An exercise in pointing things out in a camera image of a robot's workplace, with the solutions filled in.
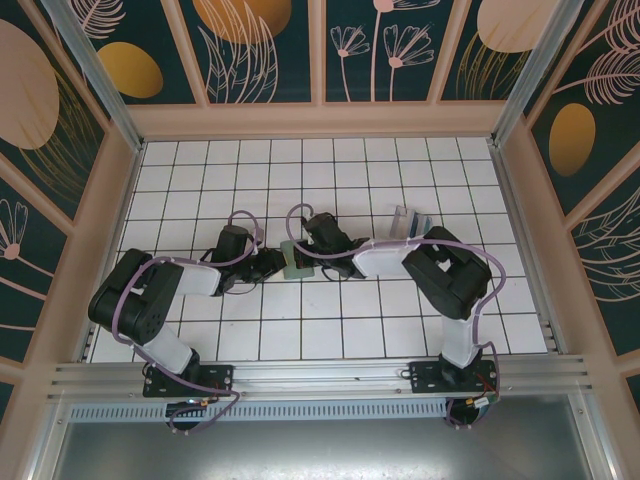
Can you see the white ridged insert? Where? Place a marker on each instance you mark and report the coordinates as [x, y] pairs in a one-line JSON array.
[[419, 224]]

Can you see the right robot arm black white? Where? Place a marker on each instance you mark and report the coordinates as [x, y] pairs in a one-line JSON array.
[[450, 280]]

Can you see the grey metal panel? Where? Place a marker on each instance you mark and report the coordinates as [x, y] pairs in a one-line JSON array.
[[320, 450]]

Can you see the aluminium corner post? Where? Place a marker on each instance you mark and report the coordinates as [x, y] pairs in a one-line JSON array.
[[530, 75], [100, 80]]

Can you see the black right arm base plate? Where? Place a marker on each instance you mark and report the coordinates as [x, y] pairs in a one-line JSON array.
[[425, 377]]

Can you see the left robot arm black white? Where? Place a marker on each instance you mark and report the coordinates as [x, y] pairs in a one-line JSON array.
[[145, 300]]

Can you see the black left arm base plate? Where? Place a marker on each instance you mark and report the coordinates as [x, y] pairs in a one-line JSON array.
[[215, 377]]

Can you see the aluminium rail frame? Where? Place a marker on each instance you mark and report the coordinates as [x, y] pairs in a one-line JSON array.
[[320, 377]]

